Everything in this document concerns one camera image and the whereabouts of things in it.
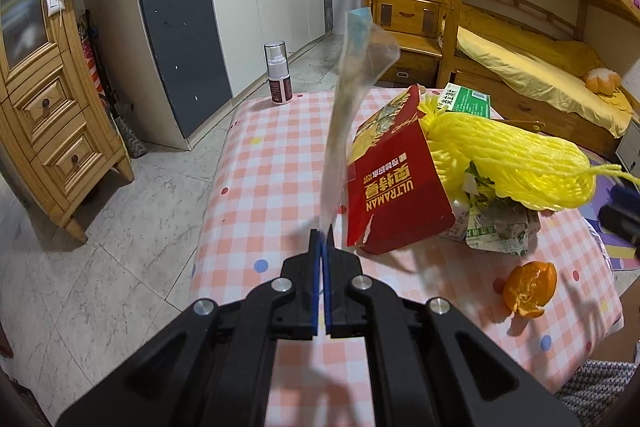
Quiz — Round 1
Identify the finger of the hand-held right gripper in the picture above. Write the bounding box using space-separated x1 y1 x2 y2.
599 184 640 258

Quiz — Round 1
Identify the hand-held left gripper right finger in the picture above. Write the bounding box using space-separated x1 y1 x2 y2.
322 227 583 427

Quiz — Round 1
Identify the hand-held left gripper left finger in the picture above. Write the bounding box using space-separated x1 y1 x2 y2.
55 229 321 427

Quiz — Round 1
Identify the orange peel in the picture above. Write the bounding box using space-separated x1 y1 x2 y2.
501 261 558 319

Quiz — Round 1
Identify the white green printed carton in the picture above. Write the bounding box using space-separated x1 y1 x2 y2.
437 199 542 258

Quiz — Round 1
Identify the clear plastic wrapper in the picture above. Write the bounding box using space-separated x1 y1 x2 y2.
320 7 401 238

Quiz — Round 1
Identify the yellow mesh net bag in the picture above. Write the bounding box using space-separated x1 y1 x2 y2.
417 99 640 212

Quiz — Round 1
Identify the red printed cardboard box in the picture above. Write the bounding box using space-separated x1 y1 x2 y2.
345 84 457 256

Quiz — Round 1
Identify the orange plush toy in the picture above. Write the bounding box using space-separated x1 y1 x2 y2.
584 67 624 96

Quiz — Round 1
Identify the pink checkered tablecloth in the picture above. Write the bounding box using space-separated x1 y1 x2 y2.
189 86 626 427

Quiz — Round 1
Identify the grey patterned cloth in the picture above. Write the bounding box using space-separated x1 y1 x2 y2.
554 358 638 419

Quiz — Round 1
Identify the yellow bed sheet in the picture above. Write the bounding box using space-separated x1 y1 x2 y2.
456 4 637 138

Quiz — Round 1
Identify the green drink carton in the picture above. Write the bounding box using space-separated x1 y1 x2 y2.
439 83 495 122

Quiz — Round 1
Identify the spray bottle with dark label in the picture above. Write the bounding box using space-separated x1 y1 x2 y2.
264 41 292 106

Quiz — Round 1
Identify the white and grey wardrobe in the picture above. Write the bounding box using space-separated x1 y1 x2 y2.
82 0 334 152

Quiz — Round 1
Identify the wooden cabinet with drawers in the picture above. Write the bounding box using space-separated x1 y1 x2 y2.
0 0 136 244

